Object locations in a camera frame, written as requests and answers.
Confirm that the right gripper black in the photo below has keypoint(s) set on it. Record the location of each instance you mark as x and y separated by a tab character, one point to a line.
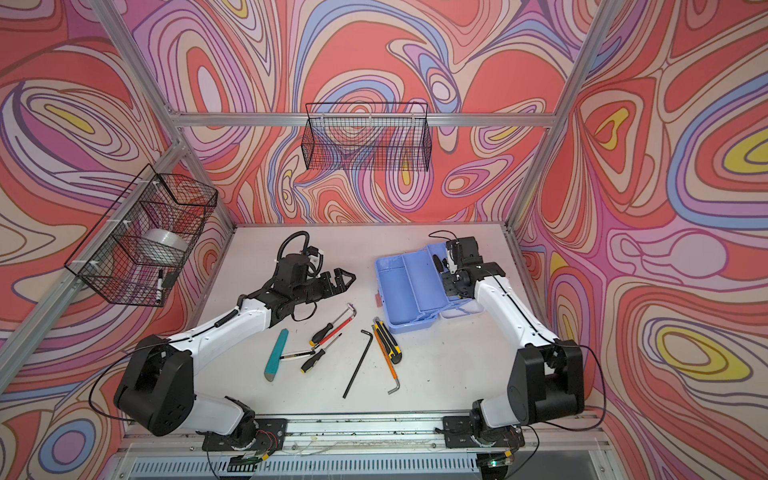
450	287

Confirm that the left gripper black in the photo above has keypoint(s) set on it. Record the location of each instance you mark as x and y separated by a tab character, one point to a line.
339	287

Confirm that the white pink tool box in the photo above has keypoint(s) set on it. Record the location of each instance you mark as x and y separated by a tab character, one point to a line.
413	294

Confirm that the teal utility knife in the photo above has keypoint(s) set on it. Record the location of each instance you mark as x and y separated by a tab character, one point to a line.
274	359

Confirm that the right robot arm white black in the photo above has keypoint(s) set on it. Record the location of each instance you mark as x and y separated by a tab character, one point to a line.
546	381

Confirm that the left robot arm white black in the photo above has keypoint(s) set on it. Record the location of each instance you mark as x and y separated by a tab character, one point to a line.
157	388

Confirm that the red sleeved hex key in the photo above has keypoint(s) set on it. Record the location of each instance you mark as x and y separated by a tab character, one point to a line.
347	315

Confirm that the black hex key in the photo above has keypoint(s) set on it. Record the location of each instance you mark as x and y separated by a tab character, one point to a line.
369	335

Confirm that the orange sleeved hex key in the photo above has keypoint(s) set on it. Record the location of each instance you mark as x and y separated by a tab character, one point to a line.
387	359

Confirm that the yellow black utility knife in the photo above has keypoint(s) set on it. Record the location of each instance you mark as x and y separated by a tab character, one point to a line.
393	350

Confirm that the silver tape roll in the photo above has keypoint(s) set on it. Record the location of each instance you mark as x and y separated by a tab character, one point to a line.
166	238

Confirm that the black marker pen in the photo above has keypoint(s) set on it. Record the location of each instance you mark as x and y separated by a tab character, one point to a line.
159	287

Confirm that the large screwdriver black yellow handle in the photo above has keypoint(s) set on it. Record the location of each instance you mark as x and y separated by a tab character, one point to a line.
318	337

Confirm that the black wire basket back wall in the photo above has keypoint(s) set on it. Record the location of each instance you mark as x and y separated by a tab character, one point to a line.
367	136

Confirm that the black wire basket wall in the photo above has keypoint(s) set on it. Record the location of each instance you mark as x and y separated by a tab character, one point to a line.
122	268
367	136

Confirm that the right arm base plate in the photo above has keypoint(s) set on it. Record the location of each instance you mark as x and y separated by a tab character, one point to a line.
465	431

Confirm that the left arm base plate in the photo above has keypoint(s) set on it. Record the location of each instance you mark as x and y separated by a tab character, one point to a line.
262	435

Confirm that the black wire basket left wall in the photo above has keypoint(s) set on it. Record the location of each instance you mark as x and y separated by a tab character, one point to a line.
122	268

